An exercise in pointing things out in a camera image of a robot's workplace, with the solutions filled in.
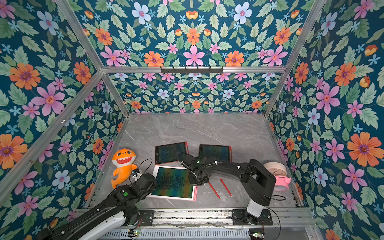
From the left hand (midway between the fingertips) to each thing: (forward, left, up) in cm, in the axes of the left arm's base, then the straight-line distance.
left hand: (157, 185), depth 83 cm
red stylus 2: (-4, -32, -2) cm, 32 cm away
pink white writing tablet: (+1, -9, 0) cm, 9 cm away
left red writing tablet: (+20, -4, -1) cm, 21 cm away
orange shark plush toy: (+14, +20, +7) cm, 25 cm away
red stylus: (-3, -39, -2) cm, 39 cm away
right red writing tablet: (+18, -39, -1) cm, 44 cm away
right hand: (-1, -22, +3) cm, 22 cm away
